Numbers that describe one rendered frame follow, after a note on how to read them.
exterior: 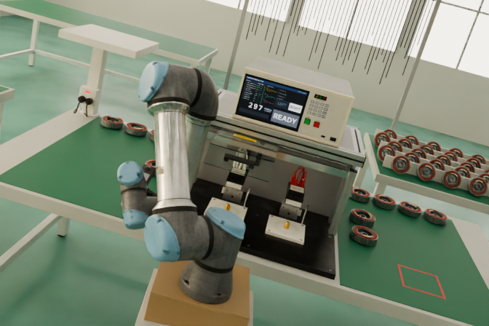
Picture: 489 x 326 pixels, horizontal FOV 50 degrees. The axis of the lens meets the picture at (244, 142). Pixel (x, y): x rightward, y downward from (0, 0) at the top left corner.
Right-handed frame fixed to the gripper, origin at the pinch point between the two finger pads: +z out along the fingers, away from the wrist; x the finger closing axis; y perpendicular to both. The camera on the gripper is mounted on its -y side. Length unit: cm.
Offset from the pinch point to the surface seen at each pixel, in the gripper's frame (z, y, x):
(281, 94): -5, -54, 36
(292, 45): 499, -430, 21
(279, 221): 19, -12, 49
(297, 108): -3, -51, 44
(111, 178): 21.8, -10.5, -20.8
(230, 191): 24.0, -19.9, 26.7
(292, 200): 14, -20, 52
